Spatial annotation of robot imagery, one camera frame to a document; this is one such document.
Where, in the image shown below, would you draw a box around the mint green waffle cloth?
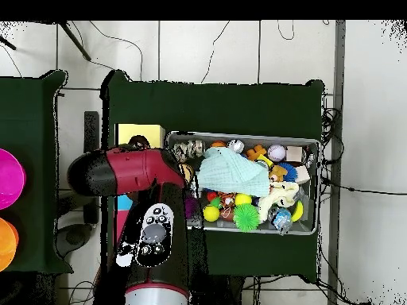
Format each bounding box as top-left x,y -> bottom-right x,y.
196,146 -> 271,198

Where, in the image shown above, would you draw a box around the wooden box three holes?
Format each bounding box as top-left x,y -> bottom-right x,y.
113,122 -> 167,244

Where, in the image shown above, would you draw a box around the shallow silver mesh bin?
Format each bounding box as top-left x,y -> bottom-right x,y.
165,130 -> 321,237

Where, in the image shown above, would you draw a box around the toy hamburger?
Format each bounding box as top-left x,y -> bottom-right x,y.
179,163 -> 196,186

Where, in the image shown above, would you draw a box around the silver drink can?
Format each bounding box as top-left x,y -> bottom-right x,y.
227,138 -> 246,154

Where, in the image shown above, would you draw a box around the purple spiky ball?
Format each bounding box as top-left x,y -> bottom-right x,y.
184,195 -> 200,220

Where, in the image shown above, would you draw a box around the yellow smiley ball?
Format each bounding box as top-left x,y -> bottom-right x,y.
203,204 -> 221,222

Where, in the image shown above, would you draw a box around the dark green table cloth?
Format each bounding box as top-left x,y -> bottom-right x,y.
100,68 -> 326,284
0,69 -> 75,276

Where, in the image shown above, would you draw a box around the green koosh ball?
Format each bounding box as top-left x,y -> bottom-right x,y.
232,203 -> 261,232

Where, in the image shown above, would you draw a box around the white baseball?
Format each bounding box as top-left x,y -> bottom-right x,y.
267,144 -> 287,163

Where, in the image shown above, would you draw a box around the blue koosh ball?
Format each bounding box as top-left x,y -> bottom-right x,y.
278,162 -> 299,183

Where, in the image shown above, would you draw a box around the crushed plastic water bottle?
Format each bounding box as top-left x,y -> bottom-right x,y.
268,206 -> 294,237

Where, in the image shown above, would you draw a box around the black upright panel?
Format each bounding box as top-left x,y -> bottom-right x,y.
83,110 -> 100,225

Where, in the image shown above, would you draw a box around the grey stand foot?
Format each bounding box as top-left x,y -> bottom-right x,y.
55,222 -> 94,259

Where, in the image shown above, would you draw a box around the grey floor strip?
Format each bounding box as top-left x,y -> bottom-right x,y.
326,20 -> 347,305

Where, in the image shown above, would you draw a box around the black tripod leg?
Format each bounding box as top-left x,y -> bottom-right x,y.
57,21 -> 92,62
0,33 -> 17,51

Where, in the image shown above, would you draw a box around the pink round disc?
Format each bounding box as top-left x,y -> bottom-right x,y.
0,148 -> 27,211

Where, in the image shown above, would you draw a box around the orange round disc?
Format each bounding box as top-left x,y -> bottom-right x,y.
0,217 -> 20,273

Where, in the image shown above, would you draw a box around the thin black floor cable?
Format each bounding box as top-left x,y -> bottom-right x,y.
200,21 -> 231,85
88,21 -> 144,81
277,20 -> 296,41

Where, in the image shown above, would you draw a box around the black cable bundle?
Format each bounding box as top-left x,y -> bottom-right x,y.
319,106 -> 345,166

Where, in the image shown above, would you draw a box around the taut black cable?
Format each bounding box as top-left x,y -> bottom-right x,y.
320,176 -> 407,196

